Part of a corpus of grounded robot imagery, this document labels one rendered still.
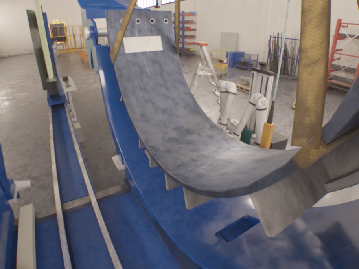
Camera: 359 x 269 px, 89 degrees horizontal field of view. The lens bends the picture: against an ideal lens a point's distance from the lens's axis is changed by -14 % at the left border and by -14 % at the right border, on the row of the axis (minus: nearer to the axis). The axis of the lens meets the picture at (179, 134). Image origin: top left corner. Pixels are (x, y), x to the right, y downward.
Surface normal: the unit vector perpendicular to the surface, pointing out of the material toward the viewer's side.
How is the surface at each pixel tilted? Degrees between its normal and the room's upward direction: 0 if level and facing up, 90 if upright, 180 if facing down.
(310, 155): 90
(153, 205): 1
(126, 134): 41
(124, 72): 55
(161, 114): 25
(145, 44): 75
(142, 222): 0
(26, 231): 0
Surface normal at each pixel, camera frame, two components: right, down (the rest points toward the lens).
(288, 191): 0.33, -0.39
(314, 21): -0.96, -0.14
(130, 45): 0.48, 0.16
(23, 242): 0.00, -0.88
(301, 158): -0.87, 0.23
